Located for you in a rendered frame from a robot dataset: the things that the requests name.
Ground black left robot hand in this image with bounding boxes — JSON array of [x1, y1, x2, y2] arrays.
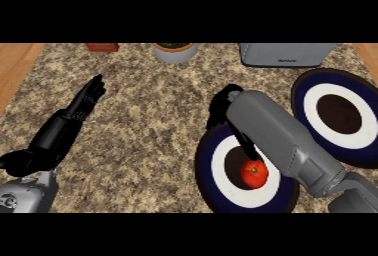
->
[[0, 73, 108, 178]]

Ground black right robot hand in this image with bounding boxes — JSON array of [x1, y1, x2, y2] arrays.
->
[[204, 83, 263, 162]]

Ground red tomato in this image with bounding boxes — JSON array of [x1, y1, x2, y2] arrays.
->
[[239, 158, 270, 190]]

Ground navy and white plate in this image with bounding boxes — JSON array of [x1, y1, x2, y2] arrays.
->
[[194, 122, 301, 214], [290, 67, 378, 170]]

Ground white plant pot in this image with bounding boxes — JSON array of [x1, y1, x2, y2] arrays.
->
[[151, 42, 201, 65]]

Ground grey toaster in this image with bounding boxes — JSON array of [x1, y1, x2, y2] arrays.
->
[[238, 42, 338, 69]]

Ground red-brown box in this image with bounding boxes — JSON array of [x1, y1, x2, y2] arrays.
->
[[84, 42, 121, 53]]

